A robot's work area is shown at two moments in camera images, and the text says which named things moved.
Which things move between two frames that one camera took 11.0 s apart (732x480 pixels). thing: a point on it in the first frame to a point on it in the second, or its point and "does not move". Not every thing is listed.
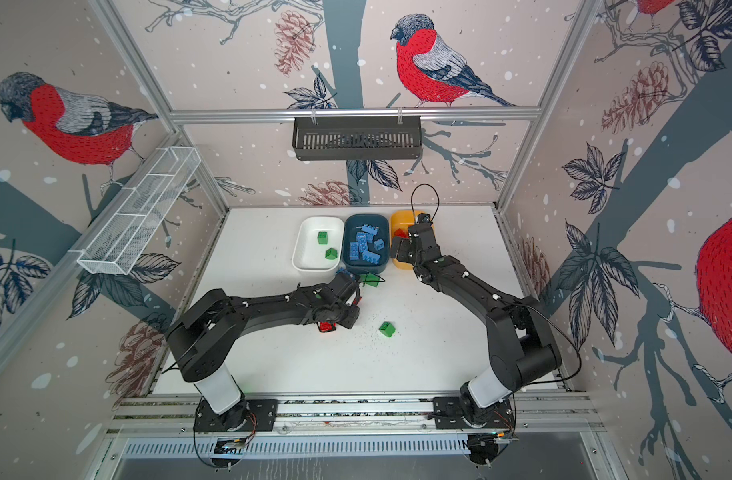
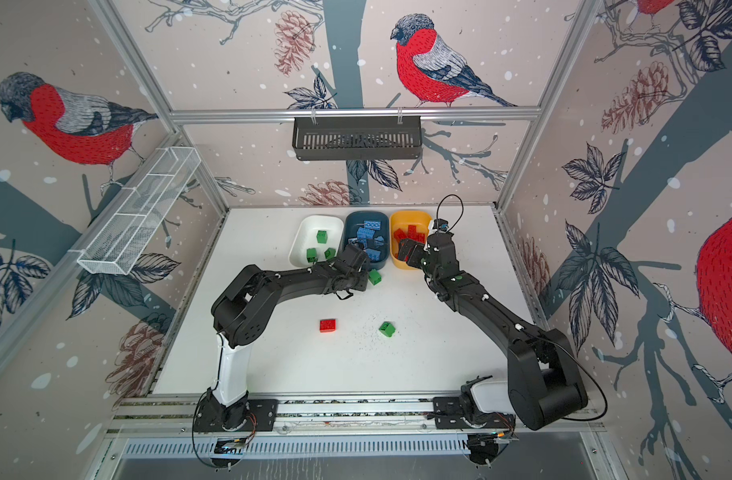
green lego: [387, 329] does not move
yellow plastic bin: [401, 219] does not move
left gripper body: [345, 314] to [358, 281]
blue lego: [371, 257] does not move
